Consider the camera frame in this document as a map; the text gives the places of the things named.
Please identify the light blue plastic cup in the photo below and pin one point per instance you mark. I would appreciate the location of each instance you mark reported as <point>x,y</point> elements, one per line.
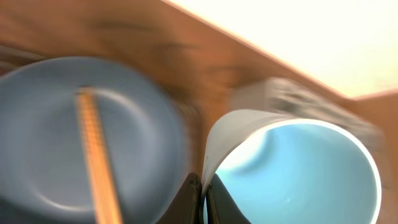
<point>281,169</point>

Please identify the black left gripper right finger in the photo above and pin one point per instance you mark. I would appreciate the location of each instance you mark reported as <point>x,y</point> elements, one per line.
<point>220,207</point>

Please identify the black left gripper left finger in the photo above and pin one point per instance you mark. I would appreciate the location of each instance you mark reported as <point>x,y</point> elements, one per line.
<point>185,207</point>

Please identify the wooden chopstick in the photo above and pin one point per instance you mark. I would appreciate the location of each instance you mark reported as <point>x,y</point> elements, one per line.
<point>103,190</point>

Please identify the grey dishwasher rack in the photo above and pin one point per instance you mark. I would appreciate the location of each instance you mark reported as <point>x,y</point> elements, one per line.
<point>280,95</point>

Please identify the dark blue plate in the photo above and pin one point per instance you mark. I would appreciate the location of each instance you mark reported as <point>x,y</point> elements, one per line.
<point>43,173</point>

